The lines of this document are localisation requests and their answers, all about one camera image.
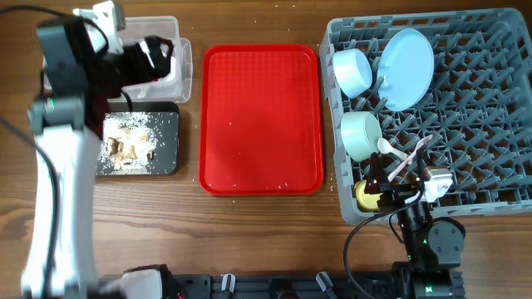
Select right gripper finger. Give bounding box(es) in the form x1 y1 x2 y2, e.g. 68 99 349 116
416 149 434 182
365 153 385 194

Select yellow plastic cup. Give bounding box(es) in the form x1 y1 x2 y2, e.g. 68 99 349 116
353 179 381 212

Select white plastic spoon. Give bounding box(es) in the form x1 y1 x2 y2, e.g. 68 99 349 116
377 137 408 160

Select mint green bowl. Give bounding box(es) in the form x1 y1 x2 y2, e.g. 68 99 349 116
341 111 382 162

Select rice and food scraps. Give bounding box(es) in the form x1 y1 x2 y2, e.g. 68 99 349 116
96 112 162 176

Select light blue plate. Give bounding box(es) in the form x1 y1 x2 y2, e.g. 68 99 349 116
377 28 435 111

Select light blue bowl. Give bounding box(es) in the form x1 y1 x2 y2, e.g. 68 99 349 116
332 48 373 98

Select white plastic fork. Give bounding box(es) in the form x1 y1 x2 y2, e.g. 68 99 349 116
387 135 433 182

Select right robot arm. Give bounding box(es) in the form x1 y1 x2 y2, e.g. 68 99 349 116
365 152 466 298

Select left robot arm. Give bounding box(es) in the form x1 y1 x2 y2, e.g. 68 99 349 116
21 15 174 298

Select clear plastic waste bin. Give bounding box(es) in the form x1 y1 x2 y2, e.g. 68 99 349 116
37 14 192 102

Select black food waste tray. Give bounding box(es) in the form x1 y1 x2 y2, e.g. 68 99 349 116
109 101 180 175

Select grey dishwasher rack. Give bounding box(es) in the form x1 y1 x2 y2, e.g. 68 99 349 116
319 8 531 225

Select red serving tray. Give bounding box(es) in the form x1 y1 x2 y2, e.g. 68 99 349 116
198 43 324 196

